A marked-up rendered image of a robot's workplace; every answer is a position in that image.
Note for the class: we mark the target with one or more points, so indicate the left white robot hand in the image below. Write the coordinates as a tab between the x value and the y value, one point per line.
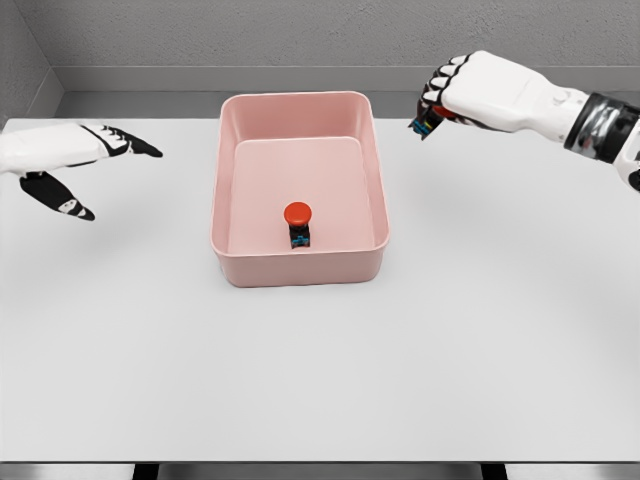
65	145

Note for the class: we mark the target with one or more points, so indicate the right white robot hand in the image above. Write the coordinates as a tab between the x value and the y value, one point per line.
480	90

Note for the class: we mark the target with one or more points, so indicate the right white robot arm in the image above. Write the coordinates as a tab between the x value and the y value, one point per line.
590	117

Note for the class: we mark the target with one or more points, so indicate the pink plastic basket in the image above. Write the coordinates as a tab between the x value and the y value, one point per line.
299	190

